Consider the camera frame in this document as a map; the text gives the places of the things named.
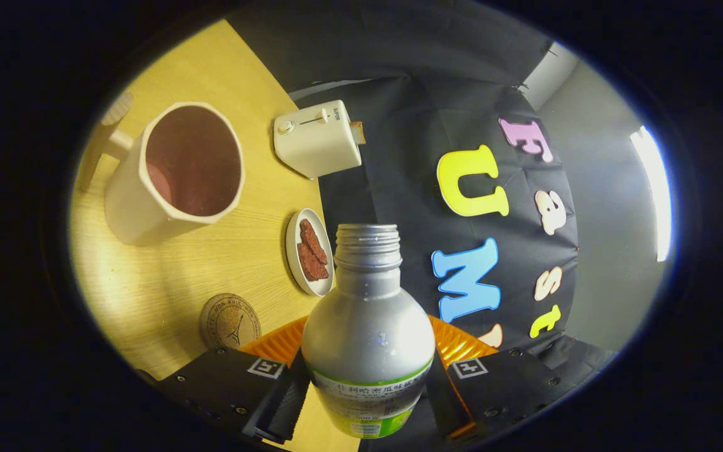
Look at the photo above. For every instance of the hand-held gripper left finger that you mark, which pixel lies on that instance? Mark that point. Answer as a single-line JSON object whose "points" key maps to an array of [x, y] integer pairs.
{"points": [[283, 402]]}

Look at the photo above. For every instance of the black backdrop cloth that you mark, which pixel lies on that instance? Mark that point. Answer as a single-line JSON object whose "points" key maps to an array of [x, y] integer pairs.
{"points": [[412, 125]]}

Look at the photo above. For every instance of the toasted bread slice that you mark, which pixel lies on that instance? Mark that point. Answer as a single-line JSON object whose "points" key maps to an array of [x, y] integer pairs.
{"points": [[358, 132]]}

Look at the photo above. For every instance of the wooden table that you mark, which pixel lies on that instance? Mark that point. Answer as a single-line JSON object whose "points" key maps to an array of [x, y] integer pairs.
{"points": [[223, 263]]}

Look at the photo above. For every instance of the round cork coaster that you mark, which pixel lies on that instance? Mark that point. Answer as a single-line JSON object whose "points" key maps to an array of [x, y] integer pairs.
{"points": [[230, 321]]}

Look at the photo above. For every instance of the white toaster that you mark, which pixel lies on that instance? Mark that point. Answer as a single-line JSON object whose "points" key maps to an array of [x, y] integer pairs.
{"points": [[314, 144]]}

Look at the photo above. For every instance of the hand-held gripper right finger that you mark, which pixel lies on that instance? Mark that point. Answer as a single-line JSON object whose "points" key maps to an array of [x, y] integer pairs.
{"points": [[443, 402]]}

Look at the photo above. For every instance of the small white plate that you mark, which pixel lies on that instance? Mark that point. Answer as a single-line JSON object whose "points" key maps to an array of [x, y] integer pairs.
{"points": [[292, 251]]}

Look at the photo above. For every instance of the silver bottle with green label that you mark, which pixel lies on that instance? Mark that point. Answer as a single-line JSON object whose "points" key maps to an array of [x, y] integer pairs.
{"points": [[368, 339]]}

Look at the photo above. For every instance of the ceiling light panel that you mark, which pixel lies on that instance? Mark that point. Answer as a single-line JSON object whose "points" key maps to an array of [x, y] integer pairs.
{"points": [[653, 194]]}

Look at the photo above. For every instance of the reddish brown jerky piece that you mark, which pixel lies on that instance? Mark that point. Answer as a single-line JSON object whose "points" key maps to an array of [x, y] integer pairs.
{"points": [[311, 267], [312, 237]]}

